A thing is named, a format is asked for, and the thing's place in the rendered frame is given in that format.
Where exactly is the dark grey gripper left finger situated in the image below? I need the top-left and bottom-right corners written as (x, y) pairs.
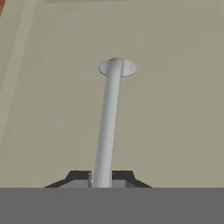
top-left (43, 170), bottom-right (94, 189)

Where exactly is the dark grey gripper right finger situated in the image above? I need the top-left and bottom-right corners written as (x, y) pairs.
top-left (111, 170), bottom-right (153, 189)

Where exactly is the grey pizza cutter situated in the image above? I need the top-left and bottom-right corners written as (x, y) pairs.
top-left (92, 57), bottom-right (137, 189)

